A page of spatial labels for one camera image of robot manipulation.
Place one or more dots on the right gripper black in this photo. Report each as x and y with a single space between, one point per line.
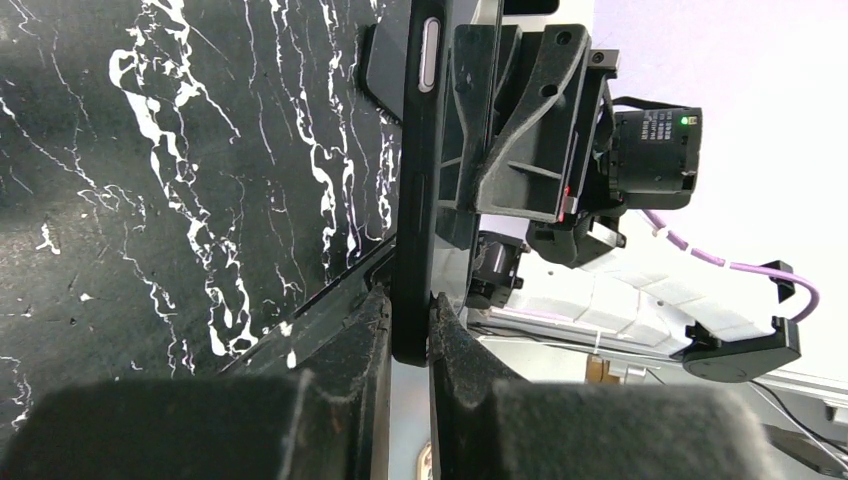
554 121

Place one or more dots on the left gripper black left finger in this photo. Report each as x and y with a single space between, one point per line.
326 419

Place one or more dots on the black phone case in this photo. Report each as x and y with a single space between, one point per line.
404 71

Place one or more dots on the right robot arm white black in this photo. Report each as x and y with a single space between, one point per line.
645 292

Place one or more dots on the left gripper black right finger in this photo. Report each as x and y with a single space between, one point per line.
489 422

